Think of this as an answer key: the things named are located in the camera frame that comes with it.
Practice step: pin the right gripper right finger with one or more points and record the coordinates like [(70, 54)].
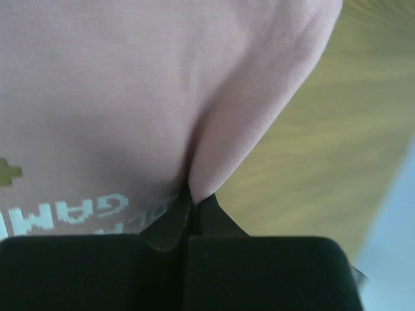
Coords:
[(226, 269)]

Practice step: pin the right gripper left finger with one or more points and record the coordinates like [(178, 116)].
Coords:
[(99, 272)]

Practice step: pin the pink printed t shirt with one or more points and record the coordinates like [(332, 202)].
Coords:
[(109, 107)]

